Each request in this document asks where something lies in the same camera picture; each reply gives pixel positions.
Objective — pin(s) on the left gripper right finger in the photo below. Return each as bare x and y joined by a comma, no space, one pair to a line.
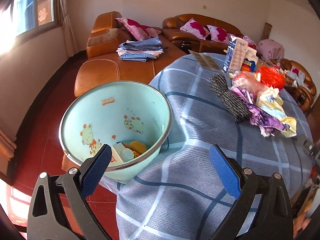
242,184

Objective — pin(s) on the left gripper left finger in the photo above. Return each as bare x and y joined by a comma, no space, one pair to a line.
78,184

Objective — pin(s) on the purple foil wrapper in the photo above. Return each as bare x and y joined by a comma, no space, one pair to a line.
267,124

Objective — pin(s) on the black foam net sleeve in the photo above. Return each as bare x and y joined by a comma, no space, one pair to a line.
230,100

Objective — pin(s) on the red plastic bag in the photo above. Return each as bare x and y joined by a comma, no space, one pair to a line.
271,77

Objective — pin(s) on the pinkish clear plastic bag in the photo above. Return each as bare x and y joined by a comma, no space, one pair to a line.
247,82

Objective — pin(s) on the pale yellow wrapper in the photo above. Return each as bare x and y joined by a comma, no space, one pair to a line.
271,103

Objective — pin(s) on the blue plaid tablecloth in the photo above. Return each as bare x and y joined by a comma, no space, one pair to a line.
179,194

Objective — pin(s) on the brown leather armchair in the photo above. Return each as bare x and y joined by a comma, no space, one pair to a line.
299,84

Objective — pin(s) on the pink cloth covered object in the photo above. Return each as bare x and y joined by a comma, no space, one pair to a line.
270,49

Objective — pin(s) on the orange leather chaise sofa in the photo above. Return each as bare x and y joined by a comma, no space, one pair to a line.
108,62

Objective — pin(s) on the tall white grey carton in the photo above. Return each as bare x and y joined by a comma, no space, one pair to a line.
236,52

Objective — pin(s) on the patterned paper sheet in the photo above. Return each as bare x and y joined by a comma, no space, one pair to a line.
205,61

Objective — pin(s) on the folded blue plaid cloths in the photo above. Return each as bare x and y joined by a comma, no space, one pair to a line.
141,50

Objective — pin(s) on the pink red pillow middle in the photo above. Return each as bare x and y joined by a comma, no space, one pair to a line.
218,34

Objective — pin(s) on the pink red pillow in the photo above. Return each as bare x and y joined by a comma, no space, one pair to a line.
195,28
218,34

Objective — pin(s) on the brown leather long sofa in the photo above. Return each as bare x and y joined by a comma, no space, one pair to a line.
186,41

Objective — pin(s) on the pink red pillow left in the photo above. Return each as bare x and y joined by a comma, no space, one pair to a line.
195,28

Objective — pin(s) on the pink pillow on chaise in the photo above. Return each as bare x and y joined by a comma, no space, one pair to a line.
140,32

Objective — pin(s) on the beige curtain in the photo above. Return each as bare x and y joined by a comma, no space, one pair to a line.
70,42

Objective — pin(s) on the window with frame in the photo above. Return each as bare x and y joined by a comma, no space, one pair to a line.
22,20

